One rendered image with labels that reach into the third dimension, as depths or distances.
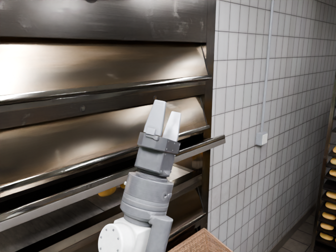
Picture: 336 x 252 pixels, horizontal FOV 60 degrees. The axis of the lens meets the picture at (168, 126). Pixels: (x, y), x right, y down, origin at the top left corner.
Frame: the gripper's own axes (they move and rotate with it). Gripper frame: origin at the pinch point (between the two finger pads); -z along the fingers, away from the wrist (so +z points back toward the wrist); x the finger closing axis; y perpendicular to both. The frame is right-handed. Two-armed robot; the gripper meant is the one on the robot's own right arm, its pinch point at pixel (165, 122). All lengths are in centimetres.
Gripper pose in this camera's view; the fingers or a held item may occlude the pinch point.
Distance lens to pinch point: 56.2
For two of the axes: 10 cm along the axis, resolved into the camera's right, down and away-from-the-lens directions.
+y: -9.3, -2.1, 3.1
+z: -2.5, 9.7, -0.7
